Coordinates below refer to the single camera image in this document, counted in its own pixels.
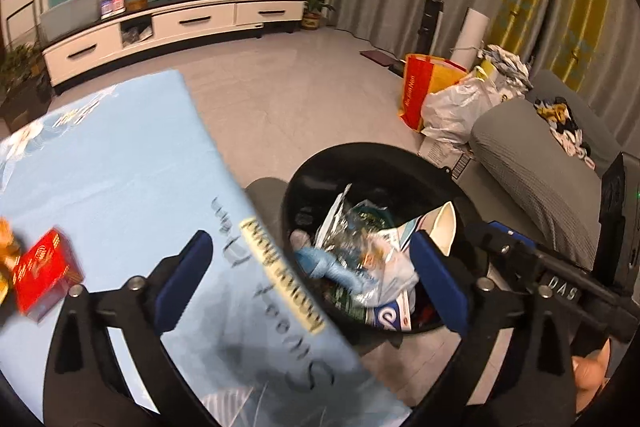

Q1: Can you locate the small white plastic bag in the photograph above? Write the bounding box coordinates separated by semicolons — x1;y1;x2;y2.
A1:
370;232;421;306

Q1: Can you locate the black trash bin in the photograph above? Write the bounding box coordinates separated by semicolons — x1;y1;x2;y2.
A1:
280;142;474;336

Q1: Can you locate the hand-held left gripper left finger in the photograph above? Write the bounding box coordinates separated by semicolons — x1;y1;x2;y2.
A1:
42;230;216;427

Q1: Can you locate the person's right hand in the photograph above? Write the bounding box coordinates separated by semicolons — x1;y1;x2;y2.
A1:
572;339;612;415

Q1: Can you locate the red box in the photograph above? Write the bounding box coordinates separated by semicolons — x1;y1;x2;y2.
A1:
10;227;86;323

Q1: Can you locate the grey panel heater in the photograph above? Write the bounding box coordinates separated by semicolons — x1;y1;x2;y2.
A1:
39;0;104;48

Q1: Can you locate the large white plastic bag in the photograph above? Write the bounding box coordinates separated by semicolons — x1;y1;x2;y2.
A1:
420;67;506;146

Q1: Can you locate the orange packet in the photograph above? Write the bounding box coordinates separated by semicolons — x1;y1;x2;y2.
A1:
0;217;24;303

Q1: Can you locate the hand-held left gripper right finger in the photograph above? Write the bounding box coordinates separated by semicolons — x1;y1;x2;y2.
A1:
410;230;582;427

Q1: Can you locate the small potted plant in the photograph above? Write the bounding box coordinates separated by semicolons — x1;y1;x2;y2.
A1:
300;0;337;30

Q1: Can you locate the dark leafy potted plant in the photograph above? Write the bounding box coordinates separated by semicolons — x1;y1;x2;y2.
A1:
0;42;54;133

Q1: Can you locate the blue white packet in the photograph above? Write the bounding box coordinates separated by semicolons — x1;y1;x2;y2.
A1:
365;297;414;333

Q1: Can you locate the pile of clothes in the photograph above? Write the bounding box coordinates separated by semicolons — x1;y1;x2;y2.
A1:
477;44;534;96

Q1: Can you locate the red yellow shopping bag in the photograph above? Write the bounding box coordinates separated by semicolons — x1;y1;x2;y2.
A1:
397;53;471;134

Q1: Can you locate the white blue paper cup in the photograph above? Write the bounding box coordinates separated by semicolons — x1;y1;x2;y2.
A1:
387;201;459;258

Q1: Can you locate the dark floor mat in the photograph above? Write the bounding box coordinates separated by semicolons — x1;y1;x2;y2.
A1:
359;49;406;76

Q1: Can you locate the printed cardboard box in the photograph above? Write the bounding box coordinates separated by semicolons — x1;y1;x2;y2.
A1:
417;137;476;180

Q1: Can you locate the grey sofa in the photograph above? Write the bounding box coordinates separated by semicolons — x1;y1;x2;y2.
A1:
470;69;632;274

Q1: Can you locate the light blue printed mat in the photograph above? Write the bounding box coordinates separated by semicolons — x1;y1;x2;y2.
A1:
0;69;416;427

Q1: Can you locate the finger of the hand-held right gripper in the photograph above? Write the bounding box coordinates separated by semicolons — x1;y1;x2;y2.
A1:
471;220;544;276

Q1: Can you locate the pile of socks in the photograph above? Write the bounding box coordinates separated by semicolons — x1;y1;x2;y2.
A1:
532;96;596;170

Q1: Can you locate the clear plastic wrapper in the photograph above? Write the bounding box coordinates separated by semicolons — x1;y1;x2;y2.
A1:
315;184;354;253

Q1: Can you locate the blue plastic bottle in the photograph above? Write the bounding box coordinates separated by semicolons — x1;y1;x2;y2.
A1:
290;229;381;296

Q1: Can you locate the white paper roll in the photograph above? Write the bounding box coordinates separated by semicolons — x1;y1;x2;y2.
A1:
450;7;489;68

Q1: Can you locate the white TV cabinet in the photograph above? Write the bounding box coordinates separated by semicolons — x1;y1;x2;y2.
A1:
41;0;306;88

